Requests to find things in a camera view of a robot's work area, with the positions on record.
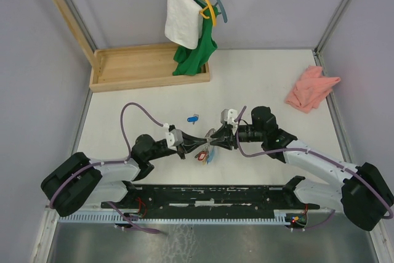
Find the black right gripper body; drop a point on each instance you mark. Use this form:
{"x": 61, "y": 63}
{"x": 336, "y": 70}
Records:
{"x": 230, "y": 138}

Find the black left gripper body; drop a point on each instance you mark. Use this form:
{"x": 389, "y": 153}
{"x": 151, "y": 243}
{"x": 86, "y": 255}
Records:
{"x": 182, "y": 149}

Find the key with red tag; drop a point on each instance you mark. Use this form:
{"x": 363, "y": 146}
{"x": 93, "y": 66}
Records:
{"x": 202, "y": 156}

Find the key with blue tag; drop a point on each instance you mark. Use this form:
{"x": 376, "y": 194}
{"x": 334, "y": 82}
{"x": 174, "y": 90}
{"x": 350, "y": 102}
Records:
{"x": 193, "y": 119}

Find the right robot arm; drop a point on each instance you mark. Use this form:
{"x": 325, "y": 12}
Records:
{"x": 358, "y": 191}

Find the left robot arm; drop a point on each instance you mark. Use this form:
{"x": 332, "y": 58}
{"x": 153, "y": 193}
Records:
{"x": 80, "y": 181}

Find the pink cloth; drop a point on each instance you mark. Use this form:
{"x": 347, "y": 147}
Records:
{"x": 310, "y": 89}

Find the wooden tray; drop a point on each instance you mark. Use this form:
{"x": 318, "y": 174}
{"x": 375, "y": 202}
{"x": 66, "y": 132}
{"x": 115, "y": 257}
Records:
{"x": 138, "y": 67}

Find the white towel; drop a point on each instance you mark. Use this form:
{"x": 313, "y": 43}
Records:
{"x": 184, "y": 23}

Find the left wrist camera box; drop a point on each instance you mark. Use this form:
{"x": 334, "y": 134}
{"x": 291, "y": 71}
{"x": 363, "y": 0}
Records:
{"x": 174, "y": 137}

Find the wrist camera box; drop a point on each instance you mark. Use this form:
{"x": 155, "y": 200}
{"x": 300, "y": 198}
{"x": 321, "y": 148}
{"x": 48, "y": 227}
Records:
{"x": 229, "y": 116}
{"x": 174, "y": 137}

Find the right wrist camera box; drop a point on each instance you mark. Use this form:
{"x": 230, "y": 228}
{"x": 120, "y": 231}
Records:
{"x": 229, "y": 116}

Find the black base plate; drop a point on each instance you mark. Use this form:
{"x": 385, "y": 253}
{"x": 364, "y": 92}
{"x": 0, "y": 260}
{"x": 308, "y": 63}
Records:
{"x": 211, "y": 201}

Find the white slotted cable duct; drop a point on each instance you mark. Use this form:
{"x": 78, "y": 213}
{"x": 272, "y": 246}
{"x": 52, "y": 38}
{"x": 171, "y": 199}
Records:
{"x": 112, "y": 217}

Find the wooden rack post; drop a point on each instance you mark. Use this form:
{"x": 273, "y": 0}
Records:
{"x": 69, "y": 15}

